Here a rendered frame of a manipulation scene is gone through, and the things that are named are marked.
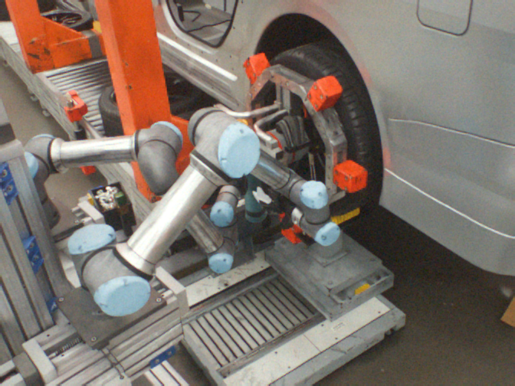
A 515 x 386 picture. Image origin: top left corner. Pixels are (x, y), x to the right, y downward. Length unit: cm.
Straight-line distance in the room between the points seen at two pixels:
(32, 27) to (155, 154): 249
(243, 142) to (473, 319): 166
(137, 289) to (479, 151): 93
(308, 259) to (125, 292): 133
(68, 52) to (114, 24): 207
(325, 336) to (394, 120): 103
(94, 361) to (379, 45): 118
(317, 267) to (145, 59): 113
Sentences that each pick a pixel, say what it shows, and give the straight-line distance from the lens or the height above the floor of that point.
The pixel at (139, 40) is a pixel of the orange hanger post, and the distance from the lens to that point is 215.
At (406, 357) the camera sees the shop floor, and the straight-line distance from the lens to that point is 245.
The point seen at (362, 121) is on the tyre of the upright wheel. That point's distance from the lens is 187.
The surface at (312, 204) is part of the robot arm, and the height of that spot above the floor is 97.
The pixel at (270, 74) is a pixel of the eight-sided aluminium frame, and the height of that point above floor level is 111.
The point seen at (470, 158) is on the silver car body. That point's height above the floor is 108.
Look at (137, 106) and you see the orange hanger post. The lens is 222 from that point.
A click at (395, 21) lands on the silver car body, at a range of 164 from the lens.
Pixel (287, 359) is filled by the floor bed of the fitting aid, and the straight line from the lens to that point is 231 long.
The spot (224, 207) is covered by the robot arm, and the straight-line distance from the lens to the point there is 185.
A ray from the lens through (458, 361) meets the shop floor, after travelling 248.
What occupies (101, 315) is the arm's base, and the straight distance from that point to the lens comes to 151.
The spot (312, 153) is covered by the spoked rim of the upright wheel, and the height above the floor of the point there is 78.
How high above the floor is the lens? 187
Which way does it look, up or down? 34 degrees down
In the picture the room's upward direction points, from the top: 4 degrees counter-clockwise
